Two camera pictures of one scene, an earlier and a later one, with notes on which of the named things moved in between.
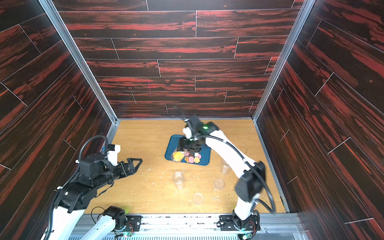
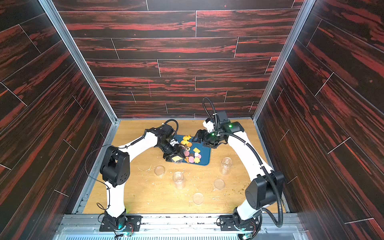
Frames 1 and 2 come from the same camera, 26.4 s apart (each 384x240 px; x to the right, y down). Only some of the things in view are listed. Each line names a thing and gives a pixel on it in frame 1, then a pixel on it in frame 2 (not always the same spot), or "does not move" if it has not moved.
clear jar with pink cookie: [225, 168] does not move
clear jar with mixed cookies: [179, 179] does not move
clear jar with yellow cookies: [177, 156] does not move
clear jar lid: [219, 183] does not move
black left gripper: [127, 172] to [175, 152]
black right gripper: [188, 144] to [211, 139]
